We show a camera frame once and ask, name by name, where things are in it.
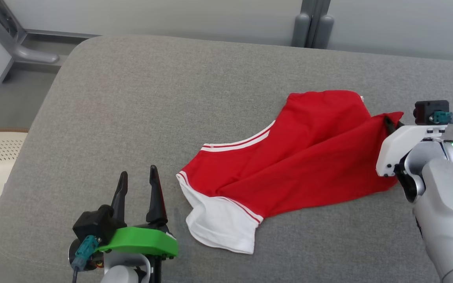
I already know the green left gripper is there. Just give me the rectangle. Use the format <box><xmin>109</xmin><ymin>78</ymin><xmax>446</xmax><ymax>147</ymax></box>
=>
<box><xmin>97</xmin><ymin>165</ymin><xmax>179</xmax><ymax>259</ymax></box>

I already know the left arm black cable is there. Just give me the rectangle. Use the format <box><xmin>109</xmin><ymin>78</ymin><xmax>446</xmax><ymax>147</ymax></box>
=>
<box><xmin>71</xmin><ymin>235</ymin><xmax>101</xmax><ymax>283</ymax></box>

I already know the grey corner post with foot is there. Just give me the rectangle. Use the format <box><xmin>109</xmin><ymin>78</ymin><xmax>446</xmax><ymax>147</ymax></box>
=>
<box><xmin>0</xmin><ymin>0</ymin><xmax>61</xmax><ymax>65</ymax></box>

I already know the red numbered basketball jersey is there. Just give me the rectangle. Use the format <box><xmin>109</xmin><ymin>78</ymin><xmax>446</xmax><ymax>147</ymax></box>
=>
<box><xmin>176</xmin><ymin>90</ymin><xmax>405</xmax><ymax>255</ymax></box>

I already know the grey double partition post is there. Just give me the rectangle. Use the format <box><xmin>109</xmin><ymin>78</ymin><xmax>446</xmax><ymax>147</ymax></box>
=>
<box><xmin>292</xmin><ymin>0</ymin><xmax>335</xmax><ymax>50</ymax></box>

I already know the grey partition base rail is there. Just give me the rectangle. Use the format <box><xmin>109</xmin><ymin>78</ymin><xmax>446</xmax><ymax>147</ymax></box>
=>
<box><xmin>24</xmin><ymin>28</ymin><xmax>101</xmax><ymax>40</ymax></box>

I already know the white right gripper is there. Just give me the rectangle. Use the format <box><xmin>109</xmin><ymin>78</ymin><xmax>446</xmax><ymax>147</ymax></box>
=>
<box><xmin>376</xmin><ymin>116</ymin><xmax>447</xmax><ymax>177</ymax></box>

